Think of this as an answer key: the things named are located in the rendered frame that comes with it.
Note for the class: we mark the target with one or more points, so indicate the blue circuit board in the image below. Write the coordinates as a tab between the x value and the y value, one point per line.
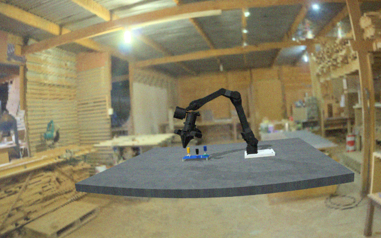
196	156

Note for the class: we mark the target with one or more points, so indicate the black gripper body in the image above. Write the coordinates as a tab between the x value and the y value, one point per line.
188	130

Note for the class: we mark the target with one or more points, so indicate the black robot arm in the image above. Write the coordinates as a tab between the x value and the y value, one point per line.
235	98

